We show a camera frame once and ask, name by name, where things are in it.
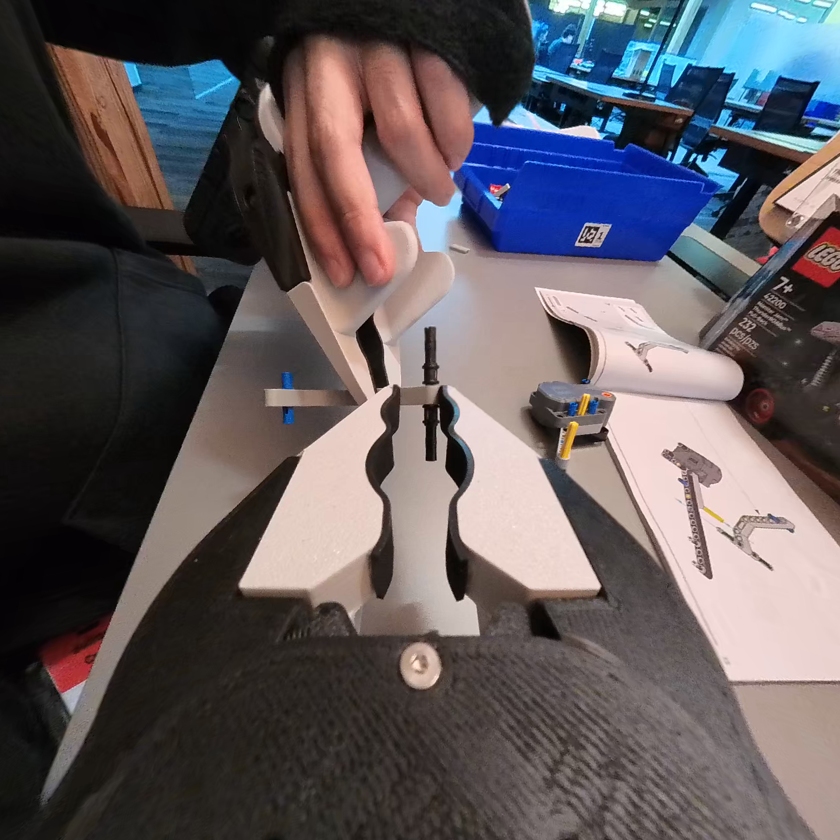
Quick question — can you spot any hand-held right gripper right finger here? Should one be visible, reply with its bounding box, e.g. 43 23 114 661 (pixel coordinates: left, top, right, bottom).
440 385 605 602

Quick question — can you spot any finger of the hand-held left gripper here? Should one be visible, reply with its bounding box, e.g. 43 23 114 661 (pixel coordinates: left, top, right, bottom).
328 220 455 395
287 277 380 406

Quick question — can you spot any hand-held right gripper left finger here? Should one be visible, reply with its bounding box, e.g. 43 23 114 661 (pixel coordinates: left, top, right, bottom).
237 385 403 602

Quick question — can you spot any grey desk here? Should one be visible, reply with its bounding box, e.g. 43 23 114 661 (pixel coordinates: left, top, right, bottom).
39 190 840 840

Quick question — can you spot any dark background desk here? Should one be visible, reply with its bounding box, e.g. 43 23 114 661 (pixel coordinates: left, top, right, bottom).
532 66 697 142

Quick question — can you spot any wooden background desk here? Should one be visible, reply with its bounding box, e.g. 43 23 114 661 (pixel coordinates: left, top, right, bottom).
709 123 831 238

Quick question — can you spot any person's left hand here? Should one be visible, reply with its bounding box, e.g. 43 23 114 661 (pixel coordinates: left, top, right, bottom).
281 36 476 290

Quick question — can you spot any grey pull-back motor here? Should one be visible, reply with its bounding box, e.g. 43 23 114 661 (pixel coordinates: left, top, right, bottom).
529 381 616 455

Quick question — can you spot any blue plastic bin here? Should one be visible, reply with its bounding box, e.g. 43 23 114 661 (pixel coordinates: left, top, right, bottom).
454 121 721 263

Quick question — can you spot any person's black rose sweater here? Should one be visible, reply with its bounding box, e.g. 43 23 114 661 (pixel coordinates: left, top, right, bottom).
0 0 227 657

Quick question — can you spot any white instruction booklet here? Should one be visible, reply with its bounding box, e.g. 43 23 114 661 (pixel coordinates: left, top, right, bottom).
535 287 840 683

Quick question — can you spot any red package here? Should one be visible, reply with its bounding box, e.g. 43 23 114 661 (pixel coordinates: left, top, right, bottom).
38 616 114 714

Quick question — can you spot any grey rounded-corner table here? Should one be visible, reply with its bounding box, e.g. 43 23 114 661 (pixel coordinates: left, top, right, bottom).
668 225 762 298

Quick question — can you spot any toy truck box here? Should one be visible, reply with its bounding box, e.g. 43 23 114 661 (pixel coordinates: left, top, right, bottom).
699 210 840 506

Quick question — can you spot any black office chair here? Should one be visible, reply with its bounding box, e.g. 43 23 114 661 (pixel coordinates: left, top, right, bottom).
753 75 821 135
669 64 736 155

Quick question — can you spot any beige printed paper bag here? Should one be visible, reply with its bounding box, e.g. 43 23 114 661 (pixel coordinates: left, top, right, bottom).
759 131 840 247

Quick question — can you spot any wooden post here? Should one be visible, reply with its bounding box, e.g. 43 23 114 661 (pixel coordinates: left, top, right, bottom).
46 46 198 277

